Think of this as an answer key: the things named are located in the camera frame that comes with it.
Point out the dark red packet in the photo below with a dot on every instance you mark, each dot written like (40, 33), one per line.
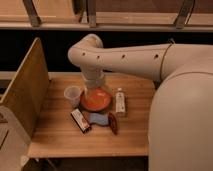
(113, 123)

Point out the translucent ceramic cup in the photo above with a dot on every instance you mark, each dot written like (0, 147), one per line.
(73, 95)

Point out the blue sponge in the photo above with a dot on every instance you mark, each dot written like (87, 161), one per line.
(99, 119)

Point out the orange bowl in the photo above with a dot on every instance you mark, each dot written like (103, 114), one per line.
(95, 99)

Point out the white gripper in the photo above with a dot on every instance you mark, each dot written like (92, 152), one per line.
(93, 77)

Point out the white bottle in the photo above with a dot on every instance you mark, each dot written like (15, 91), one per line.
(120, 102)

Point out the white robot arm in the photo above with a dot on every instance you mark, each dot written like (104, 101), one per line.
(180, 129)

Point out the left wooden side panel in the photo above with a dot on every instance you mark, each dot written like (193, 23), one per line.
(22, 101)

